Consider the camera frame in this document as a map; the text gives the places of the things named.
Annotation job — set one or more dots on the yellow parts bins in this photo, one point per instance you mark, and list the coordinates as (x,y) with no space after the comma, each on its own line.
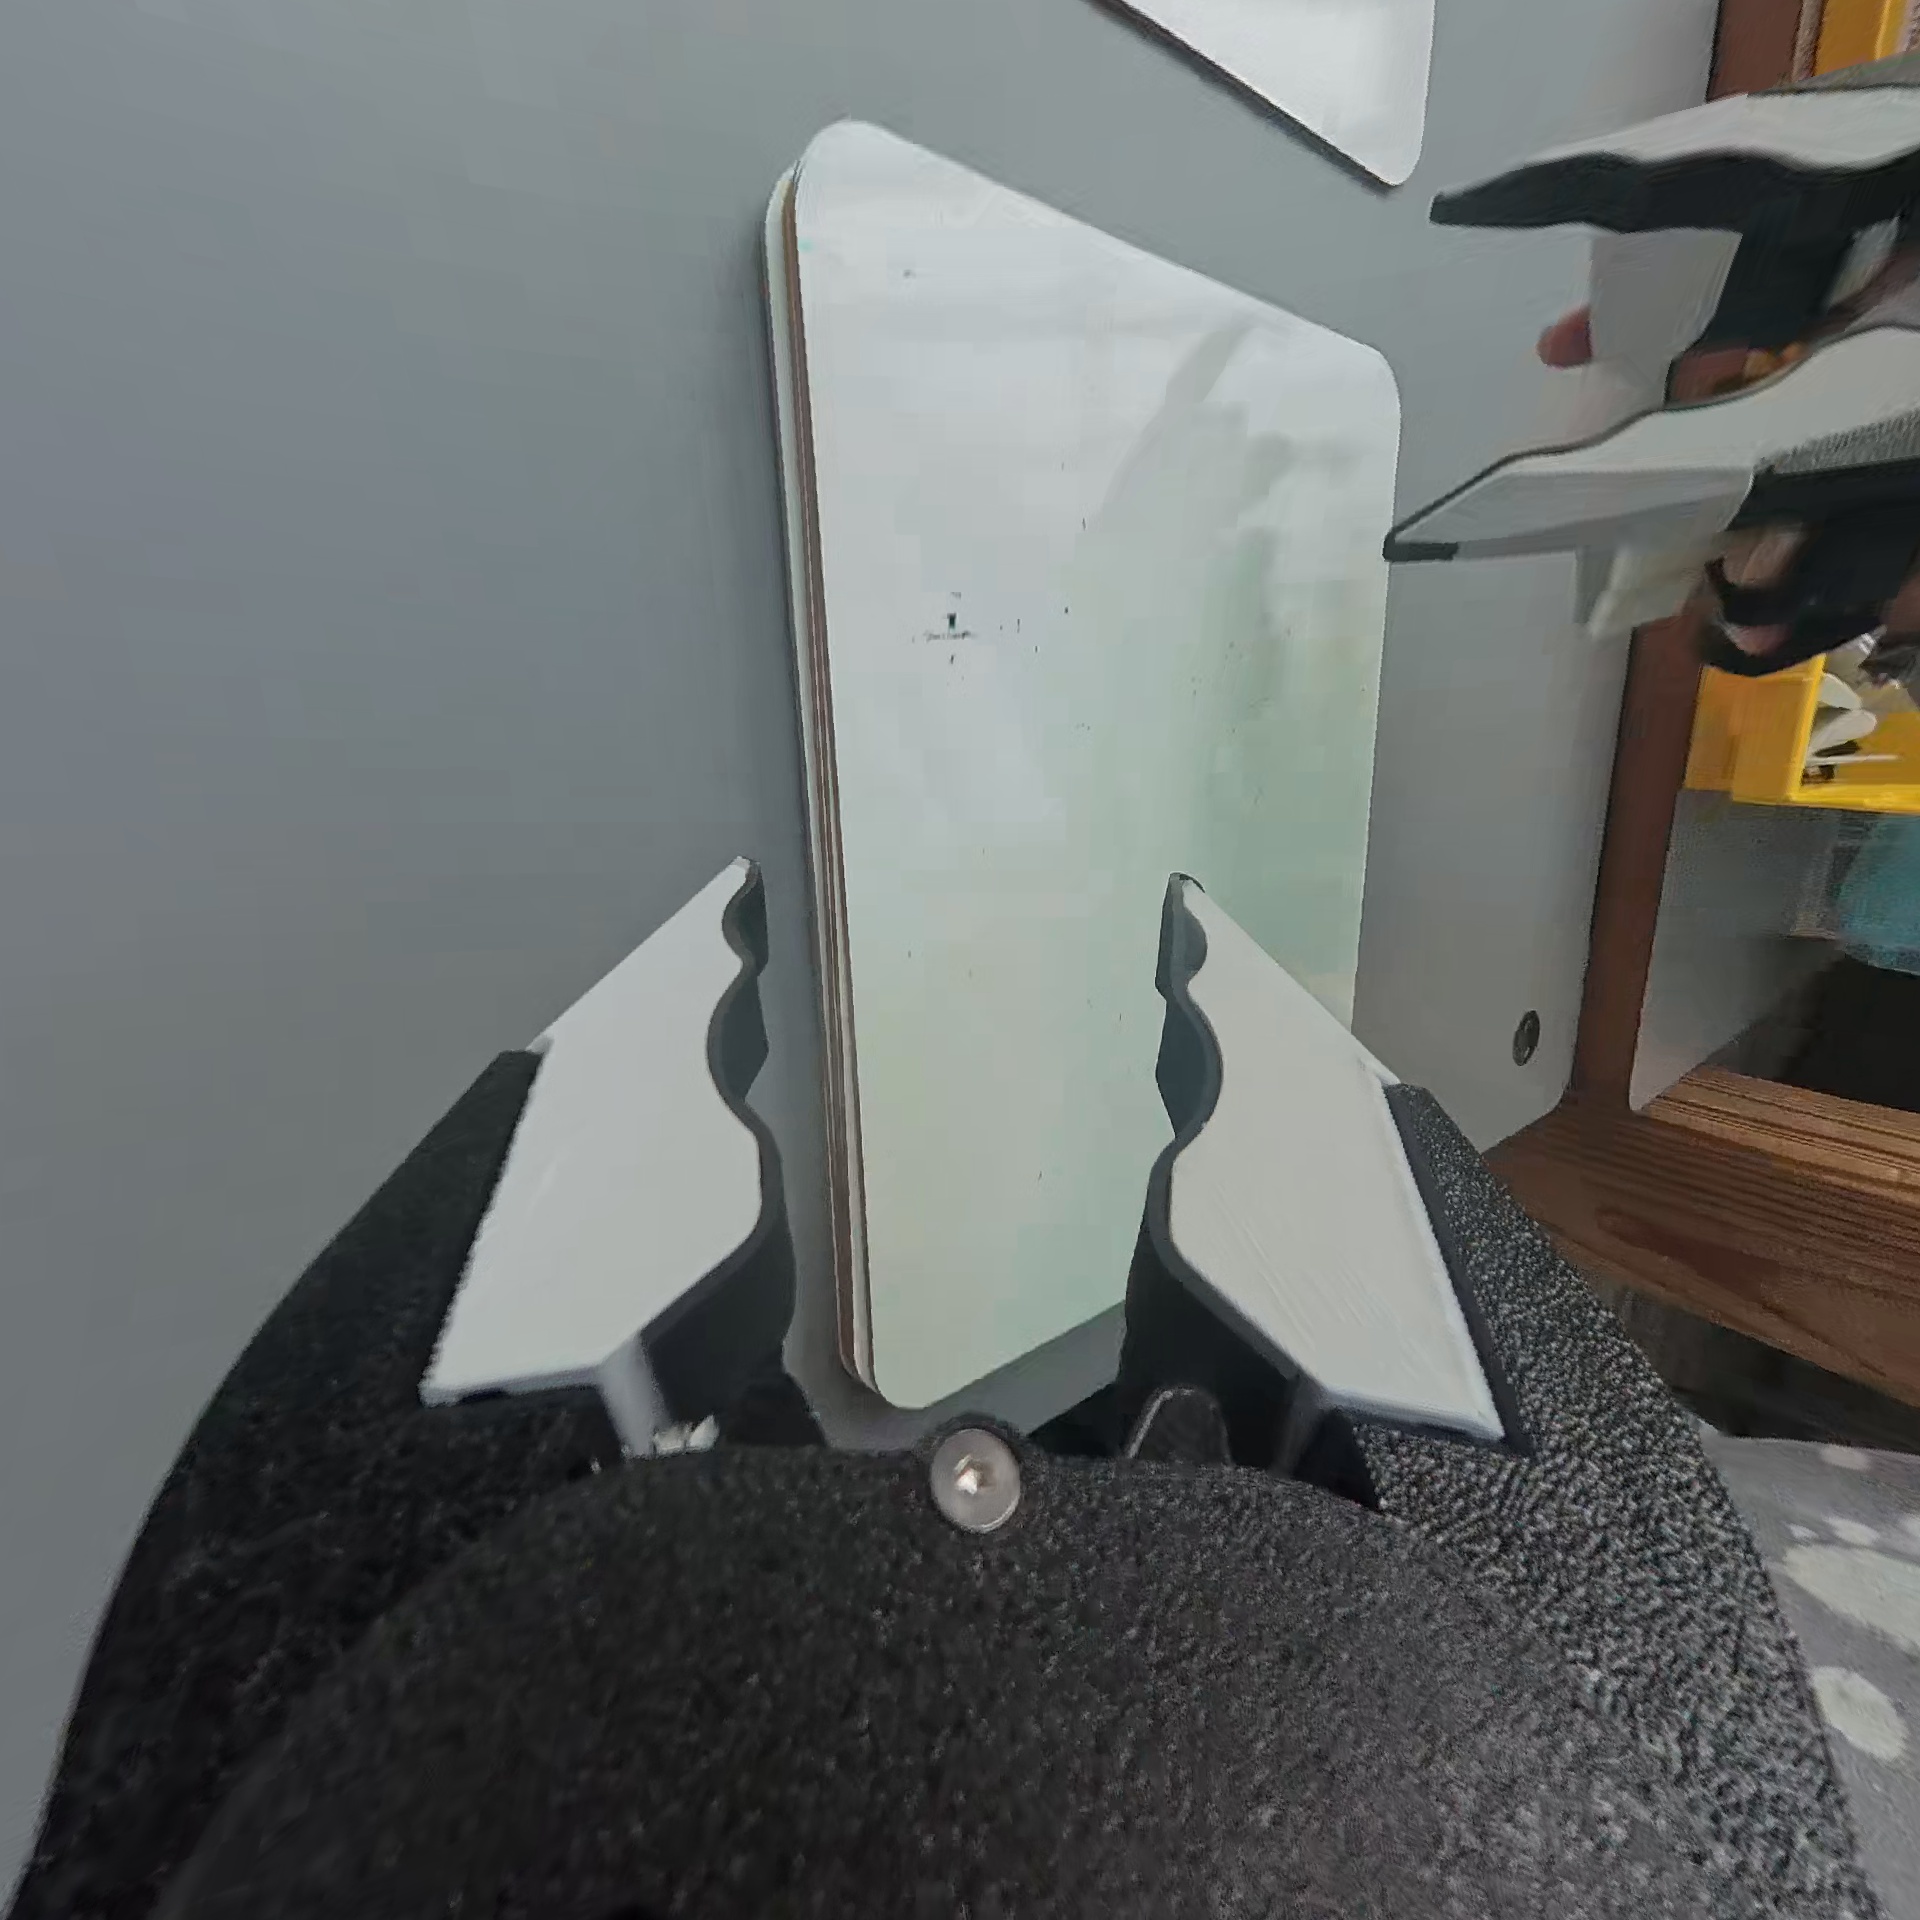
(1627,901)

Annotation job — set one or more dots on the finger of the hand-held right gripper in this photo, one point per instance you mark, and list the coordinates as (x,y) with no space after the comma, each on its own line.
(1651,287)
(1591,495)

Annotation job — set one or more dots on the person's right hand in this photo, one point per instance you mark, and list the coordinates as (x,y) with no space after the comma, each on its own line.
(1567,339)

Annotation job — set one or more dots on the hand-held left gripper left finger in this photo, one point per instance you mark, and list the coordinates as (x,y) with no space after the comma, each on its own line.
(616,1216)

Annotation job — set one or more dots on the stack of white boards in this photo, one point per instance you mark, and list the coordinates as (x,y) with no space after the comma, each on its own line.
(1078,599)

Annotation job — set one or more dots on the white rounded board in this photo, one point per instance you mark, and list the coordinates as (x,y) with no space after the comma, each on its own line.
(1320,78)

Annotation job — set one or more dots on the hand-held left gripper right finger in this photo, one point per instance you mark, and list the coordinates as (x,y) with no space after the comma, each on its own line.
(1320,1246)

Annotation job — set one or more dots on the pile of grey plastic parts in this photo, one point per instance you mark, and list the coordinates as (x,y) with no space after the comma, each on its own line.
(1847,736)

